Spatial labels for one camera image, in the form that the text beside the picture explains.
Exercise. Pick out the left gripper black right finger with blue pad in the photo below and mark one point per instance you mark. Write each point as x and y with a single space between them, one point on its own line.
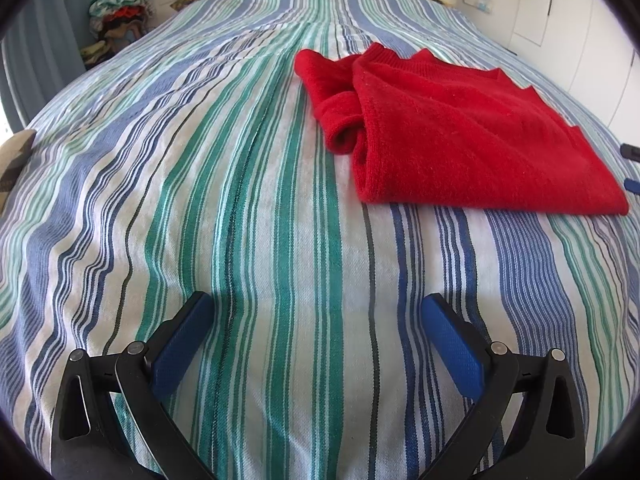
547 440

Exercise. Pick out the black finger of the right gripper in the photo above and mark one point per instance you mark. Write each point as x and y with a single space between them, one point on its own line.
630 152

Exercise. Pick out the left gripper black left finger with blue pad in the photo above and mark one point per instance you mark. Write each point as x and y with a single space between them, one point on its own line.
87 438

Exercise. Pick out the red sweater white rabbit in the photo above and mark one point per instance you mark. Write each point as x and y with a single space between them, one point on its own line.
419 130

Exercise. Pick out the pile of colourful clothes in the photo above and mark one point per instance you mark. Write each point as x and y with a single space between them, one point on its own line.
115 24

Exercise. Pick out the white wardrobe doors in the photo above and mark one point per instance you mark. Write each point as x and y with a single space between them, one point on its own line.
578 44

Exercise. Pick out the patterned cushion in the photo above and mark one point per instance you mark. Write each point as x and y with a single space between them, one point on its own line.
14 155

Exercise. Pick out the striped blue green bedspread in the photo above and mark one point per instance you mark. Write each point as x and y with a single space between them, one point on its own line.
191 161

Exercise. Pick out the blue grey curtain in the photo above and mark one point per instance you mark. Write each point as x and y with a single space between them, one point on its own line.
40 56

